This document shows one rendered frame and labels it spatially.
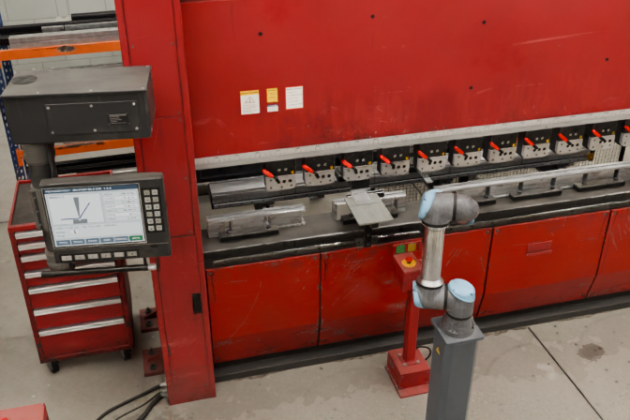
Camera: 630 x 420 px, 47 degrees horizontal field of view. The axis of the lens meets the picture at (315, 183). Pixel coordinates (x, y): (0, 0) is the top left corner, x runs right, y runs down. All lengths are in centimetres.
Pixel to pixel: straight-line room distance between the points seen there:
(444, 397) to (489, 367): 88
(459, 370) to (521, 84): 146
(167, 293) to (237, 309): 44
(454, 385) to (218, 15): 195
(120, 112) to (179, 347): 153
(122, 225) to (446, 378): 158
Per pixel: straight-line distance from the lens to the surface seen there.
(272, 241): 367
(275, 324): 399
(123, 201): 286
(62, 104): 273
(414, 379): 412
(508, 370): 436
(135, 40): 303
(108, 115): 272
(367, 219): 361
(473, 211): 306
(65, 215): 292
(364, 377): 420
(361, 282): 396
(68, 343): 426
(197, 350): 387
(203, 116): 340
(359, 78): 349
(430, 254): 311
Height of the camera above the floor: 293
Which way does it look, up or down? 29 degrees down
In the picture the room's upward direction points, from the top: straight up
